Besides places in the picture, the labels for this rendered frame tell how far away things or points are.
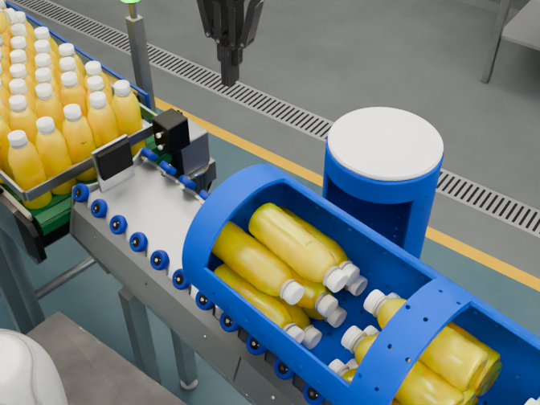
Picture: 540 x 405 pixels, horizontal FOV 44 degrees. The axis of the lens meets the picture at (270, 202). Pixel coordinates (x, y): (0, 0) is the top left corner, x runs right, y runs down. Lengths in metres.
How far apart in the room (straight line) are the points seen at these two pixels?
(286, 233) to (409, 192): 0.48
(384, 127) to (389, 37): 2.51
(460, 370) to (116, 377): 0.58
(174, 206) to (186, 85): 2.13
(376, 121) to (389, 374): 0.83
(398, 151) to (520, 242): 1.44
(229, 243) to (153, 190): 0.48
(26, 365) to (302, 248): 0.49
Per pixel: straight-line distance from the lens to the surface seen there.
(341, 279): 1.15
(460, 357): 1.06
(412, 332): 1.02
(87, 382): 1.24
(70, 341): 1.30
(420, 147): 1.64
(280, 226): 1.19
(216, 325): 1.38
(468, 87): 3.82
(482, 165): 3.30
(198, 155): 1.97
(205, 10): 1.04
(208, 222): 1.19
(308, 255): 1.16
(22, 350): 0.96
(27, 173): 1.66
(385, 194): 1.57
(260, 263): 1.19
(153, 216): 1.61
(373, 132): 1.66
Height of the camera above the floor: 2.04
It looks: 44 degrees down
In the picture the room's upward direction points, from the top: straight up
